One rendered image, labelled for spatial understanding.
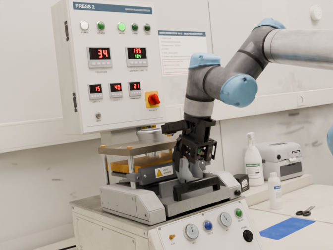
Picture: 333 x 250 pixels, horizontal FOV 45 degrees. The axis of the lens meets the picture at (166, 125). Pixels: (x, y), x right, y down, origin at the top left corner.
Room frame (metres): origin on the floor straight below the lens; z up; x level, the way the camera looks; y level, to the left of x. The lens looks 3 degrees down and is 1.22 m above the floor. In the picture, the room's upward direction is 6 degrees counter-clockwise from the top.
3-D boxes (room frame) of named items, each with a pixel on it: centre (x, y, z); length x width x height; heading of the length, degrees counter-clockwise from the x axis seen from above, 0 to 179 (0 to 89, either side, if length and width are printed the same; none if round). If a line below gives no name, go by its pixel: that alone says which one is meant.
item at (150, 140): (1.25, 0.05, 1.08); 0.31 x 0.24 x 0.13; 127
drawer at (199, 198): (1.17, 0.02, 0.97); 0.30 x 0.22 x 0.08; 37
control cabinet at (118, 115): (1.35, 0.16, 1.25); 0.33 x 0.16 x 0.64; 127
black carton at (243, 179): (1.80, -0.30, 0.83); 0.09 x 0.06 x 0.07; 141
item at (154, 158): (1.21, 0.04, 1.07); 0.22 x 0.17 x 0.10; 127
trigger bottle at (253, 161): (1.89, -0.39, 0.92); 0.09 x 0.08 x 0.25; 158
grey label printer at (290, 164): (2.02, -0.52, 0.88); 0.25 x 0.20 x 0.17; 31
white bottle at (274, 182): (1.62, -0.41, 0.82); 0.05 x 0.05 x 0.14
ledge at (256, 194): (1.84, -0.27, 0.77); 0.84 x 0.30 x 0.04; 127
